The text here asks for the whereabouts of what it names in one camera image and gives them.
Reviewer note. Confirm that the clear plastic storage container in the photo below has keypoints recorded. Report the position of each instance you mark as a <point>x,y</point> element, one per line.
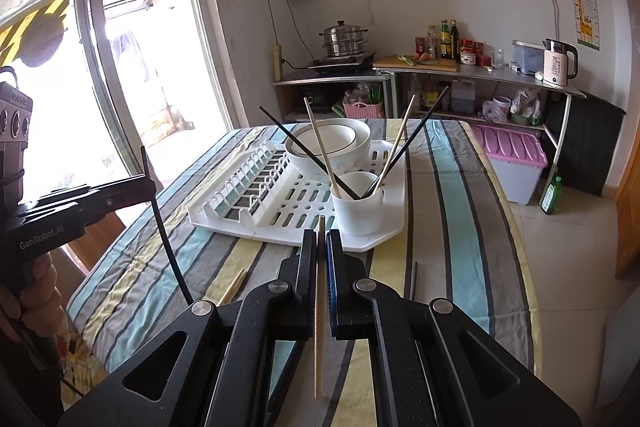
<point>527,57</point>

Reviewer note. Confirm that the pink lid storage box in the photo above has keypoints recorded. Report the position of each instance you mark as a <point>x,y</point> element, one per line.
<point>510,157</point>

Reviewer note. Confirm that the green bottle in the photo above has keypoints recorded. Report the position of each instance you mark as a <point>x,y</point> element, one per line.
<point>551,197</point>

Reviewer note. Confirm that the wooden door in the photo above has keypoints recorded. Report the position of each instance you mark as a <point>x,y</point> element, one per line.
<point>630,232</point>

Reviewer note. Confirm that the sliding glass door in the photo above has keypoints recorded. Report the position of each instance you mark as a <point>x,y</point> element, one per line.
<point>85,32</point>

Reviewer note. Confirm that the striped tablecloth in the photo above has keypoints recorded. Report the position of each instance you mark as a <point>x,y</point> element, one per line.
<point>450,232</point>

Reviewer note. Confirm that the black cooktop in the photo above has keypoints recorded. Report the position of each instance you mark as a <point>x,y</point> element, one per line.
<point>342,63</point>

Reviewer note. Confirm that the steel steamer pot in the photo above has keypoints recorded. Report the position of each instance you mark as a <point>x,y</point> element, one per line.
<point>344,39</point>

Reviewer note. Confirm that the red label jar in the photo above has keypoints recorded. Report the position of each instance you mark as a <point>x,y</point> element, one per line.
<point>467,52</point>

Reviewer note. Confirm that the dark sauce bottle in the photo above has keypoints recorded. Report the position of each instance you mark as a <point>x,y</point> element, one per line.
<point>454,39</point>

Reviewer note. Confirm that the yellow black window sticker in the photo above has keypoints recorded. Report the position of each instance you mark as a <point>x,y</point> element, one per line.
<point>35,27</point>

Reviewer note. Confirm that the giraffe wall poster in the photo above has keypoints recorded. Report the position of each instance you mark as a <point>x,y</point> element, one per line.
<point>582,2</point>

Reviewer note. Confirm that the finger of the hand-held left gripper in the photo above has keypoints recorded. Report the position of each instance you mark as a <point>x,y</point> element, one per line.
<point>100,185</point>
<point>120,198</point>

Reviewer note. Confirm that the steel stove stand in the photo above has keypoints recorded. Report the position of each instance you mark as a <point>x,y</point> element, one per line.
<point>325,81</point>

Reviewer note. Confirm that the white electric kettle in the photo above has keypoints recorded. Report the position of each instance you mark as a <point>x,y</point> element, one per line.
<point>557,64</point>

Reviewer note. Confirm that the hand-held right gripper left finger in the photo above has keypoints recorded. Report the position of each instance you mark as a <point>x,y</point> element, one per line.
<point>306,267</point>

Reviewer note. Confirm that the pink plastic basket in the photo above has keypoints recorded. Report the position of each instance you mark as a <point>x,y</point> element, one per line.
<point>364,109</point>

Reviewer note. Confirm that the steel counter shelf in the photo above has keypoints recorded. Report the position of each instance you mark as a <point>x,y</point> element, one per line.
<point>500,74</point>

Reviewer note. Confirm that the person's left hand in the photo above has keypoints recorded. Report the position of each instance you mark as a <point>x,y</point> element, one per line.
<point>42,292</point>

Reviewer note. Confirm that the light wooden chopstick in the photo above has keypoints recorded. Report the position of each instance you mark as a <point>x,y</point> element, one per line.
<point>231,288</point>
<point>395,142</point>
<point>320,332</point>
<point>322,147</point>

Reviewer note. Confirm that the wooden cutting board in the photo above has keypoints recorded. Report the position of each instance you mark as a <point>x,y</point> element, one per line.
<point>415,64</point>

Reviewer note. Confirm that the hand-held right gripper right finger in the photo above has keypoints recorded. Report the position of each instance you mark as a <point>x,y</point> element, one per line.
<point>334,287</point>

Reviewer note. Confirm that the plastic bag under shelf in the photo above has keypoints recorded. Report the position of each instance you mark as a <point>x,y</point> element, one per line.
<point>527,107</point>

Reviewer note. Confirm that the white plastic dish rack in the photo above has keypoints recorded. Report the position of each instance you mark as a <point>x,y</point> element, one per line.
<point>280,212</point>

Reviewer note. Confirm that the dark plastic jug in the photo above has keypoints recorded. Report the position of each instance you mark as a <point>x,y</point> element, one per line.
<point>462,97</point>

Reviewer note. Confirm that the black board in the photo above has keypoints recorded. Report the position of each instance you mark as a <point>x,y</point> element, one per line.
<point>585,142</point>

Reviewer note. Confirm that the olive oil bottle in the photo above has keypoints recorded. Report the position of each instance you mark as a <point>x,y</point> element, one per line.
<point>445,39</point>

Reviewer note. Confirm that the white cup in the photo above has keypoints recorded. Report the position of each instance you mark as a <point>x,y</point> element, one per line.
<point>357,217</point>

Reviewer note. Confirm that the white bowl with dark rim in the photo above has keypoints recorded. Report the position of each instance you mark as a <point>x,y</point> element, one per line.
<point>305,169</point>
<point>345,139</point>

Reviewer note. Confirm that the black chopstick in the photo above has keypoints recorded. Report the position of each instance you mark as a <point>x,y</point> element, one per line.
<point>405,142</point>
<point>413,282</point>
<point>165,237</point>
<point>310,152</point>

